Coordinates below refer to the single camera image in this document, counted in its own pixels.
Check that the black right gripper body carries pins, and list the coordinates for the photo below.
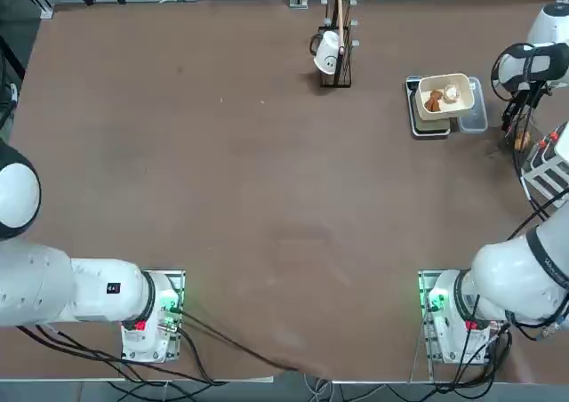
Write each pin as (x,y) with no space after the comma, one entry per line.
(526,98)

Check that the small round brown item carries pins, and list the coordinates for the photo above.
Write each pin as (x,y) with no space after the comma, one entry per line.
(523,141)

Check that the orange-brown food piece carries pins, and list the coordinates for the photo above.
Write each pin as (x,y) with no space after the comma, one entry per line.
(433,102)

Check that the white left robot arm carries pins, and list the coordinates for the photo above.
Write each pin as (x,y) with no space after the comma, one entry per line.
(98,291)

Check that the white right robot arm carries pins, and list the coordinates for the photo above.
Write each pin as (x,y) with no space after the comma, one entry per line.
(507,277)

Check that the digital kitchen scale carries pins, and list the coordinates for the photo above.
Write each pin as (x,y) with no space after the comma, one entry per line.
(411,108)

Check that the clear plastic container lid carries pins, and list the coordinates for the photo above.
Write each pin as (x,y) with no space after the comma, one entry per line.
(478,117)

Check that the cream rectangular plastic tub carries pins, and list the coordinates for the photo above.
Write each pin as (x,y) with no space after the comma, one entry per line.
(464,104)

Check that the white smiley face mug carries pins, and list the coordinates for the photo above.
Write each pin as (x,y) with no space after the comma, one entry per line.
(326,53)

